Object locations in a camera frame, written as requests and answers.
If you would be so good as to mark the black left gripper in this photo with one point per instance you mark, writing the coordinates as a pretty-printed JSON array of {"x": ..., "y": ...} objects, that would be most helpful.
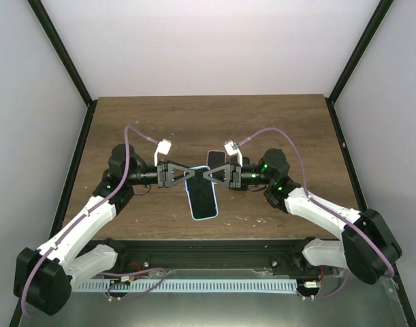
[{"x": 165, "y": 179}]

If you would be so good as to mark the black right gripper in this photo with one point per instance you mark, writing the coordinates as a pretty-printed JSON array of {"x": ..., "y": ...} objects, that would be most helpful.
[{"x": 235, "y": 175}]

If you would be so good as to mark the pink phone case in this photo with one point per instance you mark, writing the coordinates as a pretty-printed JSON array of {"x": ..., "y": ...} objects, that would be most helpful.
[{"x": 206, "y": 158}]

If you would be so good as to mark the black phone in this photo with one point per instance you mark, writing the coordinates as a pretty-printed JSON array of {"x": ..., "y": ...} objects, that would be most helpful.
[{"x": 235, "y": 159}]

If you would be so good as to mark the light blue phone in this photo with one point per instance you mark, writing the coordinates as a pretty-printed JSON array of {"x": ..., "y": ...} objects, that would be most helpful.
[{"x": 193, "y": 214}]

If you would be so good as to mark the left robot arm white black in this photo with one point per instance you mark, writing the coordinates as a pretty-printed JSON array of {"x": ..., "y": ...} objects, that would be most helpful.
[{"x": 46, "y": 277}]

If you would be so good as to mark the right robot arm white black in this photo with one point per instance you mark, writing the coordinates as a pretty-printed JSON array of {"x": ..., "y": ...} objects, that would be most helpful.
[{"x": 362, "y": 243}]

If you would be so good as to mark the light blue slotted strip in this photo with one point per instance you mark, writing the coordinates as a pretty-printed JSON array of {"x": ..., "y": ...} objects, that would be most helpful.
[{"x": 264, "y": 286}]

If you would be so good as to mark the metal front plate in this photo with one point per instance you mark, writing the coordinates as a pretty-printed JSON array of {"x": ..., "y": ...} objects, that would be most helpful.
[{"x": 355, "y": 304}]

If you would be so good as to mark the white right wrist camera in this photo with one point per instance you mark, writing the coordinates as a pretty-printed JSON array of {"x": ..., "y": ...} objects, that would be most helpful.
[{"x": 232, "y": 148}]

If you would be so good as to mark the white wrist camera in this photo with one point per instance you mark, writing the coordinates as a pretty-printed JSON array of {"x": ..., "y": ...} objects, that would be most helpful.
[
  {"x": 163, "y": 148},
  {"x": 232, "y": 148}
]

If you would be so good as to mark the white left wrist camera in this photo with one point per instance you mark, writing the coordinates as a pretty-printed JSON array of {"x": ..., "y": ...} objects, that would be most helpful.
[{"x": 163, "y": 148}]

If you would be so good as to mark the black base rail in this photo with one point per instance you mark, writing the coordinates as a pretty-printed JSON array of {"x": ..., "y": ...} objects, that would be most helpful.
[{"x": 279, "y": 256}]

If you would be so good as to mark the black frame post left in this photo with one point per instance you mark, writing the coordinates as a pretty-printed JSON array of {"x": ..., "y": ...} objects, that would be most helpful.
[{"x": 53, "y": 36}]

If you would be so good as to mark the black frame post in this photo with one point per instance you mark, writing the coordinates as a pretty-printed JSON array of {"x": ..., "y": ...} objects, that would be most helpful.
[
  {"x": 363, "y": 42},
  {"x": 53, "y": 36}
]

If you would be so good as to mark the black frame post right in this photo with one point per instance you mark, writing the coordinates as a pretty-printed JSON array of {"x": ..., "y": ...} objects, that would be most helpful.
[{"x": 363, "y": 42}]

